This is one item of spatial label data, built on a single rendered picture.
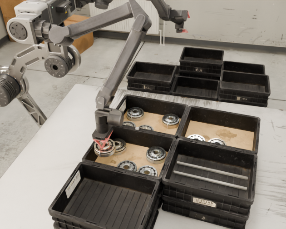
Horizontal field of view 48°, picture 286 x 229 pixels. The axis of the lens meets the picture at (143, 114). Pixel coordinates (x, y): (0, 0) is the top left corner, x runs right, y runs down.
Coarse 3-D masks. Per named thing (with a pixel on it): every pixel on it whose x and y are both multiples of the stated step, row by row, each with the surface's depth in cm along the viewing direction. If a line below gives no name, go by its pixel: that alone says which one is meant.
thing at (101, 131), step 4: (96, 124) 146; (100, 124) 144; (104, 124) 145; (108, 124) 152; (96, 128) 148; (100, 128) 146; (104, 128) 146; (108, 128) 151; (96, 132) 148; (100, 132) 147; (104, 132) 147; (108, 132) 149; (92, 136) 147; (96, 136) 146; (100, 136) 146; (104, 136) 146
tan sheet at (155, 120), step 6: (126, 114) 198; (144, 114) 198; (150, 114) 197; (156, 114) 197; (126, 120) 193; (144, 120) 193; (150, 120) 193; (156, 120) 193; (180, 120) 192; (156, 126) 188; (162, 126) 188; (162, 132) 184; (168, 132) 184; (174, 132) 184
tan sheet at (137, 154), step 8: (128, 144) 176; (128, 152) 172; (136, 152) 171; (144, 152) 171; (96, 160) 167; (104, 160) 167; (112, 160) 167; (120, 160) 167; (136, 160) 167; (144, 160) 167; (160, 168) 162
